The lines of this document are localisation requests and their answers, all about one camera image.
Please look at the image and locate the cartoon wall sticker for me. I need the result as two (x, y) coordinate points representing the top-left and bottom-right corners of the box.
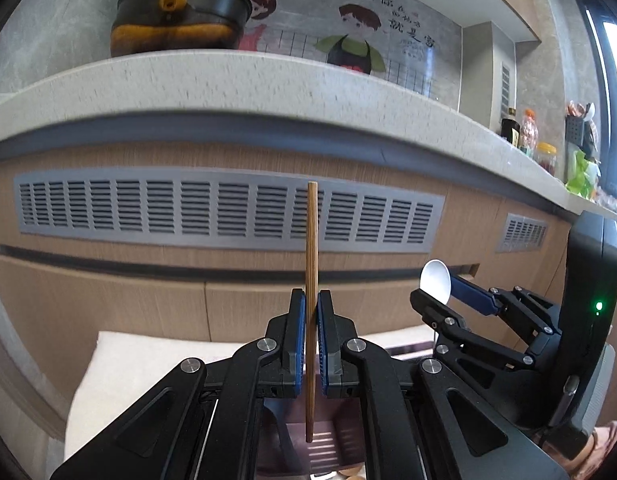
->
(240, 0), (461, 110)

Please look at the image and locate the black and yellow pot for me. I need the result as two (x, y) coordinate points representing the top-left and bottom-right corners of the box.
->
(110, 0), (252, 58)

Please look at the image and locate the dark soy sauce bottle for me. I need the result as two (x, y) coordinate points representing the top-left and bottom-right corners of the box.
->
(500, 107), (520, 148)

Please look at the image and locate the speckled kitchen countertop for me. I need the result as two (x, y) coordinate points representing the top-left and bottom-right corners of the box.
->
(0, 51), (598, 214)

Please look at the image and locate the green packaging bag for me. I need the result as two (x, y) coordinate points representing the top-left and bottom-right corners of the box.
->
(565, 150), (600, 200)

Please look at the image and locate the orange cap drink bottle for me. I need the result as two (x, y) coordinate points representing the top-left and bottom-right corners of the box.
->
(517, 108), (538, 158)

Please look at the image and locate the person's right hand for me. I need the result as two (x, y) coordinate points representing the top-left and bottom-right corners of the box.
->
(557, 420), (617, 479)

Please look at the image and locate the short grey vent grille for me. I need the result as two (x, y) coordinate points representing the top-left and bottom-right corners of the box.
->
(496, 214), (548, 252)

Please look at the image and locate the black hanging utensil holder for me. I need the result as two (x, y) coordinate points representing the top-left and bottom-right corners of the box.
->
(565, 101), (599, 162)

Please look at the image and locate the long grey vent grille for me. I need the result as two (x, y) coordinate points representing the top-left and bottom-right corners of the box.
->
(13, 167), (445, 254)

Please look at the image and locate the white plastic spoon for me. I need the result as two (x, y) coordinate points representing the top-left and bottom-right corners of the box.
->
(419, 259), (451, 304)

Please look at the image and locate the maroon plastic utensil caddy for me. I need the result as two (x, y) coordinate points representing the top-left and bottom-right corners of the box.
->
(255, 374), (369, 480)

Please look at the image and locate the yellow lid jar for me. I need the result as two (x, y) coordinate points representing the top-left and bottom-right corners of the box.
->
(534, 142), (558, 176)

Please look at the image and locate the cream tablecloth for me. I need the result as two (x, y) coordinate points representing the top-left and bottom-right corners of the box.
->
(62, 324), (434, 461)

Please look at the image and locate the wooden chopstick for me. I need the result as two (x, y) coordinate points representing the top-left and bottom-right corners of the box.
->
(305, 181), (319, 443)

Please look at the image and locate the wooden spoon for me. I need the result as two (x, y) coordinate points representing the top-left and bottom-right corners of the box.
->
(337, 464), (366, 480)

